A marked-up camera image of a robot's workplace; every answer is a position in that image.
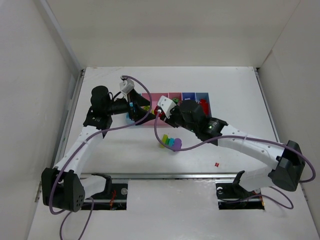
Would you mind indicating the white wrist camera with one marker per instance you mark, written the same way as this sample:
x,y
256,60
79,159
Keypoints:
x,y
166,104
126,86

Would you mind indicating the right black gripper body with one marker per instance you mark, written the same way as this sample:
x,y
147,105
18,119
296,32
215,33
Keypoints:
x,y
169,120

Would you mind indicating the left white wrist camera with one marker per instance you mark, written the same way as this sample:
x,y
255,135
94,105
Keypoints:
x,y
126,86

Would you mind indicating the small pink bin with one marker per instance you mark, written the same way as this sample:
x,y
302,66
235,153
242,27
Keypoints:
x,y
178,95

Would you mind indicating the metal table rail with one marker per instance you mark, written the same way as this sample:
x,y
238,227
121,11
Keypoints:
x,y
169,176

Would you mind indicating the lime tall lego brick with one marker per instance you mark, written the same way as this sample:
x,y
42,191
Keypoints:
x,y
164,141

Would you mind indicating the light blue bin left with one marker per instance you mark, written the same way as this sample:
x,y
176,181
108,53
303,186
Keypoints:
x,y
128,119

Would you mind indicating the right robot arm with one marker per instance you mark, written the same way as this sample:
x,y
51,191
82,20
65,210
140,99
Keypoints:
x,y
283,163

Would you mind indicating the dark green lego piece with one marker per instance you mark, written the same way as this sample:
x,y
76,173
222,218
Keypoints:
x,y
176,100

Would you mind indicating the red bricks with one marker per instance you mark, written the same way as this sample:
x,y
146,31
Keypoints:
x,y
205,106

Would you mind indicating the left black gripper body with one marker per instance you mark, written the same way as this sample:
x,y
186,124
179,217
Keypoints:
x,y
131,109

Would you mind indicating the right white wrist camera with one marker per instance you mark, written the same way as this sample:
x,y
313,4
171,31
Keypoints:
x,y
166,104

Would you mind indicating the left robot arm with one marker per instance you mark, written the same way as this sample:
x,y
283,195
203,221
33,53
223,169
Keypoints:
x,y
62,186

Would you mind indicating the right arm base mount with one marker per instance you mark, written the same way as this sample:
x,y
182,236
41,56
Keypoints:
x,y
231,196

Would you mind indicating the lime lego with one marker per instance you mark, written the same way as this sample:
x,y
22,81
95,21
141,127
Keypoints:
x,y
147,108

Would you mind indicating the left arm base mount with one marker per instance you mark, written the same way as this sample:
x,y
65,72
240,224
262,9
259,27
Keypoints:
x,y
102,193

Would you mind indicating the red round flower lego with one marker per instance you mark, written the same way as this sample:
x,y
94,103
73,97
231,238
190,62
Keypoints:
x,y
159,113

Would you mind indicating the large pink bin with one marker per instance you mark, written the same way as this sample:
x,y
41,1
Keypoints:
x,y
155,98

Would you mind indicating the lavender flower lego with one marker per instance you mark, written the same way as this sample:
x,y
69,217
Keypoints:
x,y
177,144

